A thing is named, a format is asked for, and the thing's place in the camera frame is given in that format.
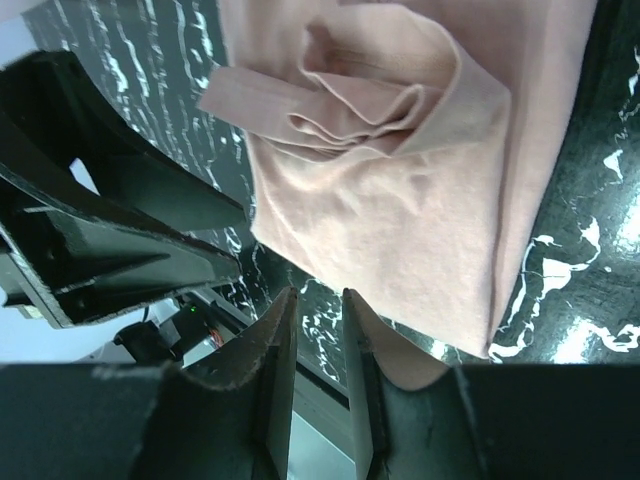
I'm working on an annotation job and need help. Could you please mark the pink printed t-shirt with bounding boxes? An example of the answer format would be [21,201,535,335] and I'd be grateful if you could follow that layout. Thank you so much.
[200,1,596,358]

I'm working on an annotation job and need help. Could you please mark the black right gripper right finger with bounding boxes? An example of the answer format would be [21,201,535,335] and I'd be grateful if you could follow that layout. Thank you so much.
[342,289,639,479]

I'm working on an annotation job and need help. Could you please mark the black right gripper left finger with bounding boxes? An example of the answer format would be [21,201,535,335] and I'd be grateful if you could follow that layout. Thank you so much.
[1,287,298,479]

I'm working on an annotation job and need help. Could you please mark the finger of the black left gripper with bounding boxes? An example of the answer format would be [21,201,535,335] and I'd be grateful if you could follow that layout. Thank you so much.
[1,166,240,328]
[1,50,245,232]

